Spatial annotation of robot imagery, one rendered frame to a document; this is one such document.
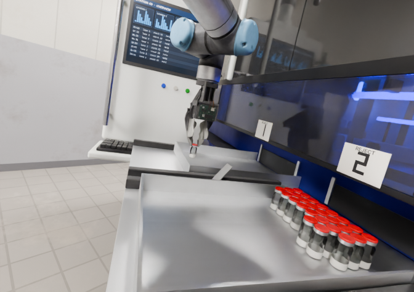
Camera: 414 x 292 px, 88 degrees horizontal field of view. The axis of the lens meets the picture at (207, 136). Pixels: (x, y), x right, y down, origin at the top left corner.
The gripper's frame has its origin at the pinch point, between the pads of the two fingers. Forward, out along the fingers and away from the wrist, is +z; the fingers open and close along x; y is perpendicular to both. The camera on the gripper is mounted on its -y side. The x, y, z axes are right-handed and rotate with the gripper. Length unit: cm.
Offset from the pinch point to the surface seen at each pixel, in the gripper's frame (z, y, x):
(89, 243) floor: 93, -73, -39
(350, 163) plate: -7.7, 39.2, 20.5
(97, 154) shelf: 13.5, -18.5, -32.1
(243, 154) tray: 3.8, -5.5, 22.0
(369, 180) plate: -6.2, 43.5, 20.5
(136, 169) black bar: 3.3, 22.3, -17.8
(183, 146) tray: 3.2, -5.5, -2.2
